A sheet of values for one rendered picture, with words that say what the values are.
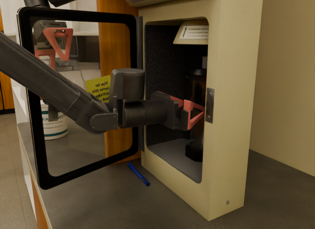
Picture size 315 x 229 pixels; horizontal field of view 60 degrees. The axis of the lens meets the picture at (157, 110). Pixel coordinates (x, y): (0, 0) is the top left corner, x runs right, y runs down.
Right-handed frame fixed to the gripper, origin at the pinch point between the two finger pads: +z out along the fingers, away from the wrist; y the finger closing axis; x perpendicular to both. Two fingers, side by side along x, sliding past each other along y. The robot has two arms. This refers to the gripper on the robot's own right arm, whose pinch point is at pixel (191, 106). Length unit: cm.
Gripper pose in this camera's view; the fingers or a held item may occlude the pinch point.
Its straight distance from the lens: 69.6
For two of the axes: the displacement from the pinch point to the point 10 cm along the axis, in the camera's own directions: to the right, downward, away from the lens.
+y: -5.2, -2.3, 8.2
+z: 8.5, -1.0, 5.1
